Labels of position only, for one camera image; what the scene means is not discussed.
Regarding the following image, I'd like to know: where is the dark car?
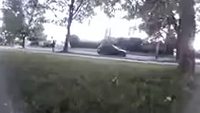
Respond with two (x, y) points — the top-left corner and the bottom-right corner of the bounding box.
(96, 41), (128, 58)

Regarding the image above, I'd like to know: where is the grey asphalt road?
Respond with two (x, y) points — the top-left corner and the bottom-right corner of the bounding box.
(0, 41), (200, 69)

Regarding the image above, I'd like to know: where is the green grass field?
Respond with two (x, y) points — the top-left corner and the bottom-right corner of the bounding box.
(0, 47), (200, 113)

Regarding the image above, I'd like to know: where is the thin-trunked tree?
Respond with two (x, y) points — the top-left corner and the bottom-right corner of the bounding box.
(44, 0), (102, 55)

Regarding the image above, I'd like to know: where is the person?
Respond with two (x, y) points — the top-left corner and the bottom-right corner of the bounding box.
(50, 38), (57, 53)

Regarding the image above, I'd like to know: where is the small roadside tree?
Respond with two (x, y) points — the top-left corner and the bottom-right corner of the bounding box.
(134, 14), (179, 60)

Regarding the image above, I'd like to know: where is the thick-trunked tree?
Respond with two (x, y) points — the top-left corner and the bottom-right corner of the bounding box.
(120, 0), (200, 79)

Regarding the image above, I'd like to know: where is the dark leafy tree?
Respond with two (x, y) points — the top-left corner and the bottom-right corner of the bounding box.
(0, 0), (50, 51)

